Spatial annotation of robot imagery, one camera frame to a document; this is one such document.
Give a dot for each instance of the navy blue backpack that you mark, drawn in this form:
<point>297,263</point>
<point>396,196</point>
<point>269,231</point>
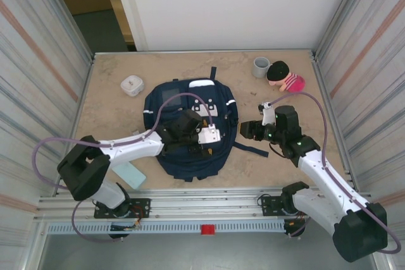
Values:
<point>190,165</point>

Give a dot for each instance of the light blue card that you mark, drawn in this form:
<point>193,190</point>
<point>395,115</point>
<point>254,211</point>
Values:
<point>133,176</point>

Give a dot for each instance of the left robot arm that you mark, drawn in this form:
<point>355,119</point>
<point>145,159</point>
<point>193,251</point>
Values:
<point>133,148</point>

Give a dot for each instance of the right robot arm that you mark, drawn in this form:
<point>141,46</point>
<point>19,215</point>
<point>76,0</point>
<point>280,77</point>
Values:
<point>329,181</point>

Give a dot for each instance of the pink plush doll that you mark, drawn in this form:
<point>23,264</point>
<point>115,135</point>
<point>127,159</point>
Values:
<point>291,82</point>

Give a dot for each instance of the grey cup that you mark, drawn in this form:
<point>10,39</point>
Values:
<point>261,67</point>

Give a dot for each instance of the small white container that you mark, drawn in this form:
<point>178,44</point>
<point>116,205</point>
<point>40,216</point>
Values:
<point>131,85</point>

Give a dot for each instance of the red block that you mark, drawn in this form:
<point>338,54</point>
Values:
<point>208,229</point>

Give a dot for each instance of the aluminium mounting rail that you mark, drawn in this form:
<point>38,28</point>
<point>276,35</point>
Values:
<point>205,202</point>

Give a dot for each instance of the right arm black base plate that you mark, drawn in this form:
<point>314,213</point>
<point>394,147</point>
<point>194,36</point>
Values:
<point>269,205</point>

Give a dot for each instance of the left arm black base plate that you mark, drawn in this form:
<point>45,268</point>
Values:
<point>140,208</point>

